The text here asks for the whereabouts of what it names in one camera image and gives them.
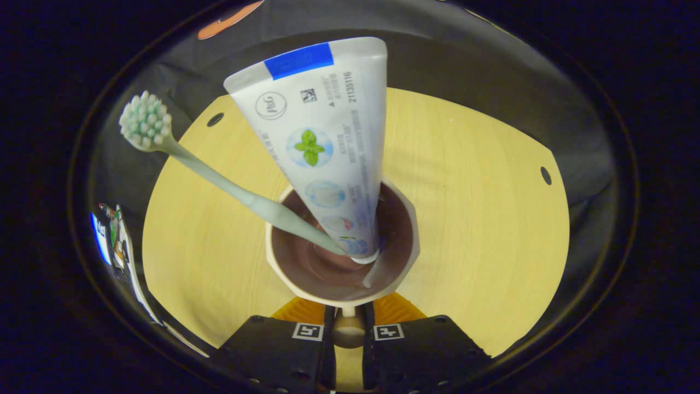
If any beige cup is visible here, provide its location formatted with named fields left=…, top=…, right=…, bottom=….
left=265, top=176, right=421, bottom=351

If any pale green toothbrush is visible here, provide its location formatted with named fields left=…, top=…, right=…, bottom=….
left=119, top=90, right=351, bottom=258

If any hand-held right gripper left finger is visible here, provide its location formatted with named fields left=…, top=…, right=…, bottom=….
left=218, top=297, right=336, bottom=394

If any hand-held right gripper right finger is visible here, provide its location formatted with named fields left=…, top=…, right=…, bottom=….
left=362, top=292, right=493, bottom=394

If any wooden desktop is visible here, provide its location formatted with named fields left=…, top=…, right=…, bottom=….
left=141, top=86, right=571, bottom=393

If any white toothpaste tube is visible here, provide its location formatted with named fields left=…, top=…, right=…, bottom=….
left=223, top=37, right=389, bottom=266

